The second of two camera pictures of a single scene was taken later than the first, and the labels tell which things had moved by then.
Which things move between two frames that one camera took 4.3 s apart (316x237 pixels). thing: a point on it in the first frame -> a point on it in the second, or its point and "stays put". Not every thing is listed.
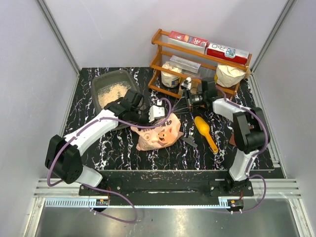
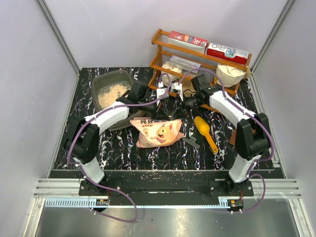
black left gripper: x=147 y=122 -> x=161 y=114
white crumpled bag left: x=169 y=80 stays put
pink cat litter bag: x=153 y=138 stays put
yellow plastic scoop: x=203 y=128 stays put
